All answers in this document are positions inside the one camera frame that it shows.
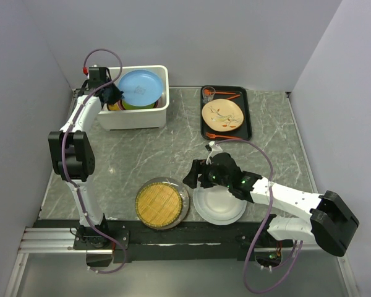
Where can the orange plastic knife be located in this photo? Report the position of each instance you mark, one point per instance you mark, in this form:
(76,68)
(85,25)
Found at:
(233,97)

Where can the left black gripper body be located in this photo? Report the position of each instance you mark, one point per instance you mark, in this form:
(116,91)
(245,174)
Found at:
(109,80)

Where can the aluminium frame rail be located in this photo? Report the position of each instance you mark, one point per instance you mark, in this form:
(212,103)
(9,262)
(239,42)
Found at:
(47,241)

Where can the clear drinking glass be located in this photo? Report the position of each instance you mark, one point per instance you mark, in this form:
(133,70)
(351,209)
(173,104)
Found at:
(207,98)

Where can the beige bird pattern plate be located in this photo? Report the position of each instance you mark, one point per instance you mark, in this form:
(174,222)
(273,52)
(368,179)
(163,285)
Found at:
(222,115)

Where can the yellow patterned small plate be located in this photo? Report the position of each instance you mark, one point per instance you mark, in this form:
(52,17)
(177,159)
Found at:
(114,107)

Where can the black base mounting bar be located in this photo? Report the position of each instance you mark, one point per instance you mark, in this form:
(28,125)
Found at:
(187,241)

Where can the orange plastic fork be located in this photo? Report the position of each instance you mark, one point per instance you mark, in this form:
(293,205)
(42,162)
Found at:
(218,136)

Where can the red fluted plate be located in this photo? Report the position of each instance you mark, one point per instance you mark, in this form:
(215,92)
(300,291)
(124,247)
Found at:
(156,104)

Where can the dark brown rimmed plate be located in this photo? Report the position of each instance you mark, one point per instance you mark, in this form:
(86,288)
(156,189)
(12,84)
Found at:
(184,195)

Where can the olive fluted plate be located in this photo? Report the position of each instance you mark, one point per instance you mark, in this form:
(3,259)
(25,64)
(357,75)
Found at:
(158,205)

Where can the blue plastic plate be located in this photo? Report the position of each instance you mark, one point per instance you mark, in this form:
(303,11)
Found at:
(140,87)

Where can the black serving tray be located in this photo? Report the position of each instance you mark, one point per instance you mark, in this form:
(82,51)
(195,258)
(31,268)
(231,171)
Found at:
(245,130)

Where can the cream green leaf plate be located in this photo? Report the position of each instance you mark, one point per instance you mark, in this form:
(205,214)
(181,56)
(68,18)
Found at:
(162,100)

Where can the white plastic bin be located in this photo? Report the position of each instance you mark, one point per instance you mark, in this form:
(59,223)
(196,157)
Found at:
(137,119)

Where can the orange plastic spoon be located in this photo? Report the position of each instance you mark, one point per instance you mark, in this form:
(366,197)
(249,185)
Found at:
(225,92)

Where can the lime green plate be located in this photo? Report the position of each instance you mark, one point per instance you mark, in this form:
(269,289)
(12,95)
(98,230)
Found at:
(128,106)

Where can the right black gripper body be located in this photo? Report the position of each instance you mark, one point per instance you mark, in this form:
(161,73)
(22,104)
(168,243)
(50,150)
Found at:
(214,177)

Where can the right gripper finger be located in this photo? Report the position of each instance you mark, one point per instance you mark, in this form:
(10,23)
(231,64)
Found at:
(191,178)
(198,166)

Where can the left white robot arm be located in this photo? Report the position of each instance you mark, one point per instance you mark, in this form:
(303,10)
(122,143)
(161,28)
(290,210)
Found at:
(72,155)

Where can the white bottom plate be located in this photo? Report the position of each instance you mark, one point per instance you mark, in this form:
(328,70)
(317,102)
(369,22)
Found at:
(220,213)

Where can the white ribbed deep plate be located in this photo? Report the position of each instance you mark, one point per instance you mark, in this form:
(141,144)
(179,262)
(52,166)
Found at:
(214,194)

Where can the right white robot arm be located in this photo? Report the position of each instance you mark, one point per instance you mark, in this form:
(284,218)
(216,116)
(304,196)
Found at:
(324,219)

